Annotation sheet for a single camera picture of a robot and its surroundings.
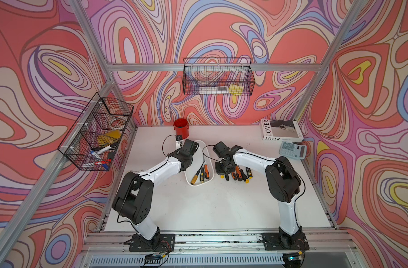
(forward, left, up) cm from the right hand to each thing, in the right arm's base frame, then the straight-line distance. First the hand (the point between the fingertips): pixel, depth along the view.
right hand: (222, 176), depth 94 cm
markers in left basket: (-9, +51, +31) cm, 60 cm away
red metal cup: (+31, +24, +9) cm, 41 cm away
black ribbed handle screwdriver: (-1, -3, 0) cm, 3 cm away
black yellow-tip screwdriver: (-1, -13, 0) cm, 13 cm away
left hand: (+9, +21, +10) cm, 25 cm away
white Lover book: (+31, -43, +3) cm, 53 cm away
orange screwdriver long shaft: (+2, -10, 0) cm, 10 cm away
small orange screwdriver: (-1, -7, +1) cm, 7 cm away
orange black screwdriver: (+1, +9, +2) cm, 9 cm away
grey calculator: (+16, -47, 0) cm, 50 cm away
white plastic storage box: (+2, +11, +3) cm, 12 cm away
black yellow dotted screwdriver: (0, -16, +1) cm, 16 cm away
